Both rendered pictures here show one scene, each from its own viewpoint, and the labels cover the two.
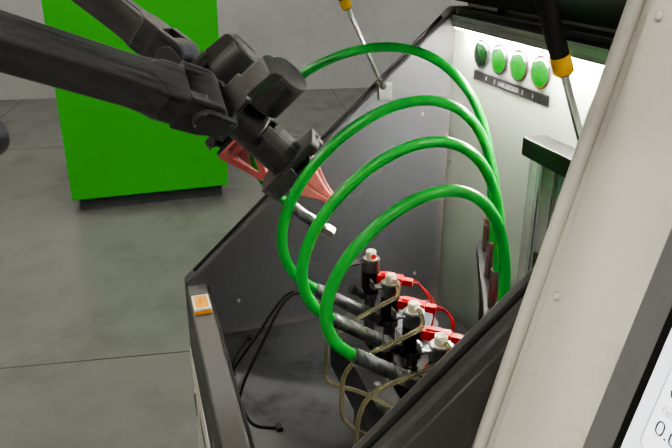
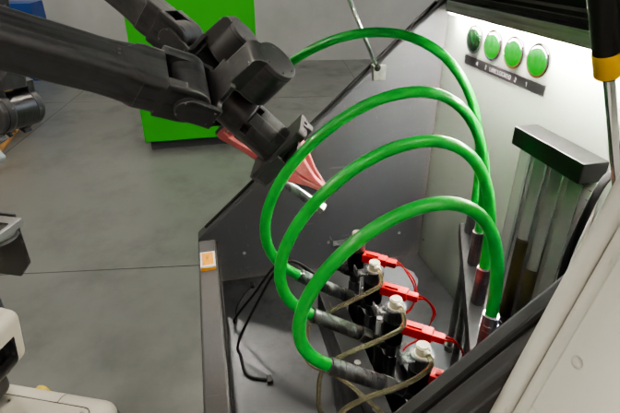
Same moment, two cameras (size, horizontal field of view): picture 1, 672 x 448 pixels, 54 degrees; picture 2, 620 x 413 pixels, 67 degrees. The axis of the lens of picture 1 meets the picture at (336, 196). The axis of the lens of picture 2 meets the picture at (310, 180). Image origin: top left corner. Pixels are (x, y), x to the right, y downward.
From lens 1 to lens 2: 0.27 m
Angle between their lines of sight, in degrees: 7
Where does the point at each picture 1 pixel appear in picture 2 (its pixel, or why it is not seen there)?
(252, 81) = (236, 67)
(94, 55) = (54, 40)
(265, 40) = (293, 21)
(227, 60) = (225, 42)
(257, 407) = (252, 357)
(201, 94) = (181, 81)
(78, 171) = (149, 121)
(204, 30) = (244, 13)
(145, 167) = not seen: hidden behind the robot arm
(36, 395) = (108, 293)
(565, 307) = (590, 382)
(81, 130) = not seen: hidden behind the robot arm
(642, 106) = not seen: outside the picture
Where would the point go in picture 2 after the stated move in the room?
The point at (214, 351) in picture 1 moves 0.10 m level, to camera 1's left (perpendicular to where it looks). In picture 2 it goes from (212, 311) to (158, 307)
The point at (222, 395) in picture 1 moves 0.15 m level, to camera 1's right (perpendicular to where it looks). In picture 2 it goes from (213, 360) to (308, 366)
